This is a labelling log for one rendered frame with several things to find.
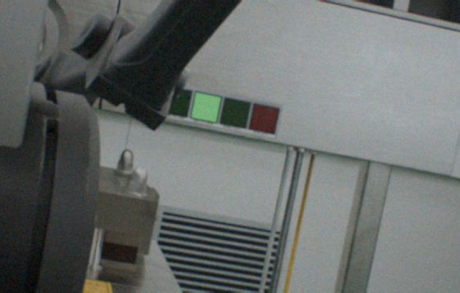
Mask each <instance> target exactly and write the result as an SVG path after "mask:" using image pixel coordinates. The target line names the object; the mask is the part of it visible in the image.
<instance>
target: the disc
mask: <svg viewBox="0 0 460 293"><path fill-rule="evenodd" d="M47 6H48V8H49V9H50V10H51V12H52V13H53V15H54V16H55V18H56V20H57V23H58V27H59V39H58V42H57V45H56V47H55V50H54V52H53V53H52V55H51V56H50V58H51V57H52V56H53V55H54V54H55V53H57V52H59V51H62V53H63V52H65V51H66V49H67V46H68V39H69V28H68V21H67V18H66V16H65V14H64V11H63V10H62V8H61V6H60V5H59V3H58V2H57V1H56V0H48V4H47ZM50 58H49V59H50Z"/></svg>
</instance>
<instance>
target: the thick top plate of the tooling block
mask: <svg viewBox="0 0 460 293"><path fill-rule="evenodd" d="M130 178H131V174H128V173H120V172H117V171H115V168H109V167H104V166H101V165H100V179H99V197H98V206H97V213H96V215H97V217H96V223H95V226H94V228H95V229H99V230H107V231H112V232H117V233H127V234H136V235H140V236H145V237H150V238H152V235H153V232H154V228H155V223H156V215H157V212H158V207H159V203H160V201H159V200H158V199H157V197H156V196H155V194H153V192H152V191H151V189H150V187H149V186H148V185H147V191H146V194H147V196H140V195H132V194H126V193H125V190H127V186H128V182H129V179H130Z"/></svg>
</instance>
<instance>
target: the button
mask: <svg viewBox="0 0 460 293"><path fill-rule="evenodd" d="M83 293H112V288H111V284H110V283H108V282H100V281H94V280H89V279H86V280H85V285H84V290H83Z"/></svg>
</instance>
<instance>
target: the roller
mask: <svg viewBox="0 0 460 293"><path fill-rule="evenodd" d="M44 24H45V26H46V39H45V41H44V43H43V45H42V53H41V57H40V58H39V59H38V60H37V66H38V65H40V64H41V63H42V61H43V60H44V59H45V58H50V56H51V55H52V53H53V52H54V50H55V47H56V45H57V42H58V39H59V27H58V23H57V20H56V18H55V16H54V15H53V13H52V12H51V10H50V9H49V8H48V7H47V9H46V17H45V21H44Z"/></svg>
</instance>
